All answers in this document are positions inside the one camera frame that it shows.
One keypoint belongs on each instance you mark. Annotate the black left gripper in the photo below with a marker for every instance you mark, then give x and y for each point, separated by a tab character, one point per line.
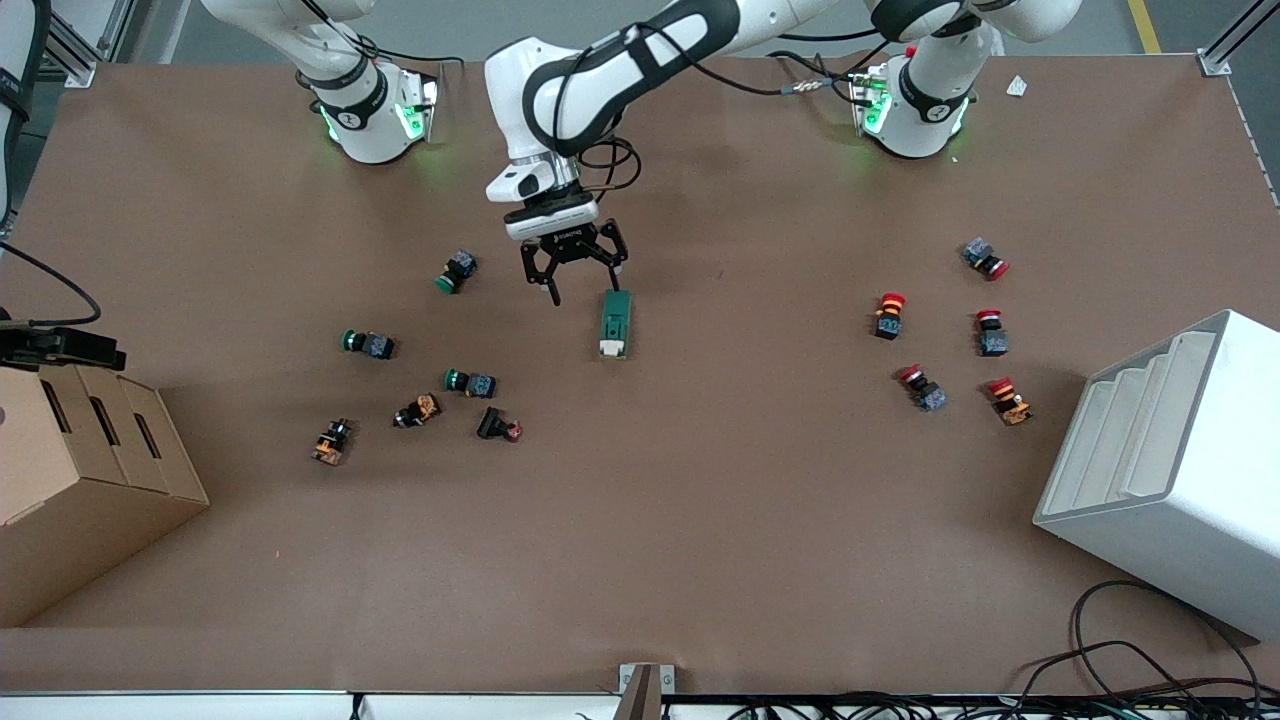
567	243

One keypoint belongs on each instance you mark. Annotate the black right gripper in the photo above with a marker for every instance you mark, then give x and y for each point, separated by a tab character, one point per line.
11	341

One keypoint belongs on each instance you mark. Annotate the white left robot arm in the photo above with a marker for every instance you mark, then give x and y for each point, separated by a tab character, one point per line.
600	80

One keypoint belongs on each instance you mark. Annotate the brown cardboard box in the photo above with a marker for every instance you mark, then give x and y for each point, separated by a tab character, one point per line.
70	500

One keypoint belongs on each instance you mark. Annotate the white table edge strip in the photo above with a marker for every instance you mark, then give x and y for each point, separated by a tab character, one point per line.
200	706

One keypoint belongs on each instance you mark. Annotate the red mushroom button grey block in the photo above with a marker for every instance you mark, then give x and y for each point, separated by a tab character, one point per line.
926	392
992	338
983	256

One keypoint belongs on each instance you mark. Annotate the red mushroom button orange block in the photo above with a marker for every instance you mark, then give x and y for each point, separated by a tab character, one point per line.
1010	403

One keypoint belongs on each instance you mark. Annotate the small white paper scrap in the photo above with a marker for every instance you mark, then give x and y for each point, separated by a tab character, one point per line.
1017	86

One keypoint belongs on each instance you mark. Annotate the white stepped rack box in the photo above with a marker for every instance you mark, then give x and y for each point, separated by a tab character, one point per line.
1180	480

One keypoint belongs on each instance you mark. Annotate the green push button switch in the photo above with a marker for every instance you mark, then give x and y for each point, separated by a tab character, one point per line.
372	345
474	384
458	270

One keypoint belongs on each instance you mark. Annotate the black switch with red lens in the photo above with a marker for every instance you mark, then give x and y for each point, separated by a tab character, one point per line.
494	424

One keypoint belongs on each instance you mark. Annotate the orange black selector switch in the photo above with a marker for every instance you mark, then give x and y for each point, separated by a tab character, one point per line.
420	410
332	445

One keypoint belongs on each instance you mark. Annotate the aluminium frame profile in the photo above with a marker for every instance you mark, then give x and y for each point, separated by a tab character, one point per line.
1225	45
75	50

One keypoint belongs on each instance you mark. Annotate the grey metal camera bracket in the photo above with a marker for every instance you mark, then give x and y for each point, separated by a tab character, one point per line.
645	690

